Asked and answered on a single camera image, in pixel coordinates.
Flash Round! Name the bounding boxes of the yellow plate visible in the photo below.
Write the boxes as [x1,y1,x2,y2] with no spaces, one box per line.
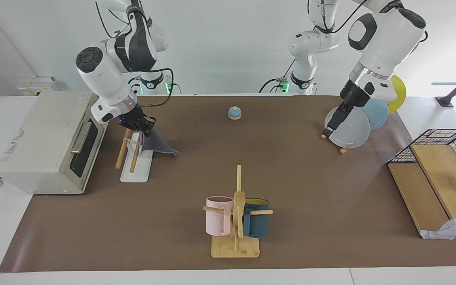
[386,74,407,114]

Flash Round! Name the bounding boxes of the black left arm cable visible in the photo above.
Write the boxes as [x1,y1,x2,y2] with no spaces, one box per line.
[307,0,371,34]

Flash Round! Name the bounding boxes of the dark teal mug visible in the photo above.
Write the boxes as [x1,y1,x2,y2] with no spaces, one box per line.
[243,198,270,238]

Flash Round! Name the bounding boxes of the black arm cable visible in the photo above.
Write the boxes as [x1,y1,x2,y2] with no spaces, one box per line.
[307,0,371,34]
[95,0,174,108]

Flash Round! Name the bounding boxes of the purple and grey towel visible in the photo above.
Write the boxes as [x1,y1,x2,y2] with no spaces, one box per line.
[139,129,179,157]

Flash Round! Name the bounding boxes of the black wire mesh basket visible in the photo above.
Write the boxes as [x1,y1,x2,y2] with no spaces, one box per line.
[386,129,456,171]

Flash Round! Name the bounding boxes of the black right base cable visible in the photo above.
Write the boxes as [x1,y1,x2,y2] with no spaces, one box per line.
[124,76,142,96]

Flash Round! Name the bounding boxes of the wooden mug tree stand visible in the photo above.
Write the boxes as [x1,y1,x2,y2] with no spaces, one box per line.
[203,165,273,258]

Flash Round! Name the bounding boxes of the pink mug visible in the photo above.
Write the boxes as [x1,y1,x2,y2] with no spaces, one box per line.
[205,196,234,236]

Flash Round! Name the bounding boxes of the white power strip box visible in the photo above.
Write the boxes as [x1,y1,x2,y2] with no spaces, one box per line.
[16,76,60,96]

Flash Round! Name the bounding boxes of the large brown table mat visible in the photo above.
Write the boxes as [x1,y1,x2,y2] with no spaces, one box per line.
[0,95,456,274]

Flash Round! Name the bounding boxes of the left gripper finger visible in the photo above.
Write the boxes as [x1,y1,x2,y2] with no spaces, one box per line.
[323,107,345,136]
[334,104,351,128]

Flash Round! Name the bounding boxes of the white towel rack wooden bars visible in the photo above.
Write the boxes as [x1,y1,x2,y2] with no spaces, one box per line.
[115,127,155,183]

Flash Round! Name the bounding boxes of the black left base cable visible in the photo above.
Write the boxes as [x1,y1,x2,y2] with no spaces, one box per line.
[258,57,296,94]

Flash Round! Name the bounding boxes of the grey plate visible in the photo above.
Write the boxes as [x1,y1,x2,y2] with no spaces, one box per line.
[324,105,371,149]

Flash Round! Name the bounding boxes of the light blue plate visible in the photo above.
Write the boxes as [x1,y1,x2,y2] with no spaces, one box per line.
[359,98,389,131]

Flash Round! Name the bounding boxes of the cream toaster oven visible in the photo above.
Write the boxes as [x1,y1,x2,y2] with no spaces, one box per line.
[0,92,110,195]

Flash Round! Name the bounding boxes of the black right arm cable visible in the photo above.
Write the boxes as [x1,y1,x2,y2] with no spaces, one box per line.
[95,0,174,108]

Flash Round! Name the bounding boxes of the wooden plate rack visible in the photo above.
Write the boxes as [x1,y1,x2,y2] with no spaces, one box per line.
[320,133,351,155]

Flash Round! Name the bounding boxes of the white grid patterned paper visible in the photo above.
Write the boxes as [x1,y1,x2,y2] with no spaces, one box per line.
[421,214,456,240]

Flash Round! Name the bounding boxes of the black base cable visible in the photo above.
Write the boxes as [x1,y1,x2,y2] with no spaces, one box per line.
[258,57,296,94]
[124,76,142,96]

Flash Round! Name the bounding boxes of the wooden stepped shelf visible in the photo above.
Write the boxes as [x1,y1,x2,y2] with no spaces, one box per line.
[389,144,456,238]

